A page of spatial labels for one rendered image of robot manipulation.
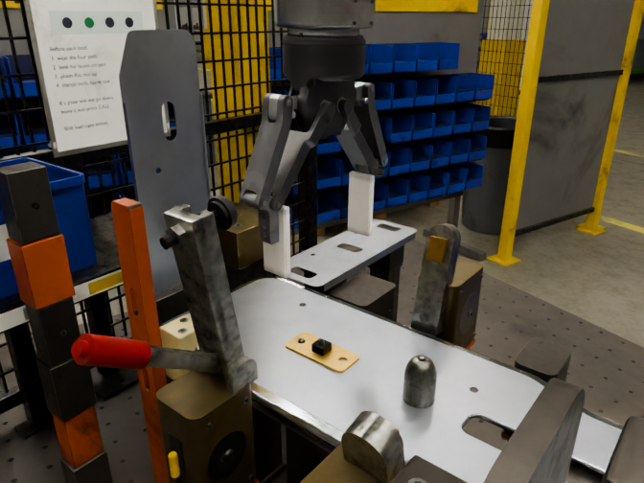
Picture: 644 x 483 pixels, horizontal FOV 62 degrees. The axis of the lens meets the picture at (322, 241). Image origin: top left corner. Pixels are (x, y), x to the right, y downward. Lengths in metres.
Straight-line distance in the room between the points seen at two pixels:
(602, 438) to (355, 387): 0.23
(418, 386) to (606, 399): 0.66
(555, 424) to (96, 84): 0.88
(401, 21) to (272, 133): 2.41
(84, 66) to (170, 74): 0.28
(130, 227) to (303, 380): 0.24
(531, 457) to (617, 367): 1.02
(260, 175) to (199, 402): 0.20
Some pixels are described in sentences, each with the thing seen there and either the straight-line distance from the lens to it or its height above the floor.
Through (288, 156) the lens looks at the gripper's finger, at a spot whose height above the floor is 1.24.
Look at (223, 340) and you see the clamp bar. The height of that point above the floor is 1.10.
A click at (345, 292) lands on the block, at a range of 0.79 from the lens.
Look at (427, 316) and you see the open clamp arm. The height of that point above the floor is 1.01.
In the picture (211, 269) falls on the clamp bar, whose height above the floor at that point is 1.17.
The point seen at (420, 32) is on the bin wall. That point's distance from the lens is 2.94.
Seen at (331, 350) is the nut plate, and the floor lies 1.00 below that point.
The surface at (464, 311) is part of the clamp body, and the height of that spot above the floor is 1.00.
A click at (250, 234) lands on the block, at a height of 1.05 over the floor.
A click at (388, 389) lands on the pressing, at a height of 1.00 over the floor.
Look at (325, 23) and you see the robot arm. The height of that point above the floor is 1.35.
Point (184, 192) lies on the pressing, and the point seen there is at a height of 1.13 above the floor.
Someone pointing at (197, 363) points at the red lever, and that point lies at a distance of 0.47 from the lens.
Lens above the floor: 1.35
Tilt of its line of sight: 23 degrees down
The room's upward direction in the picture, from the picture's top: straight up
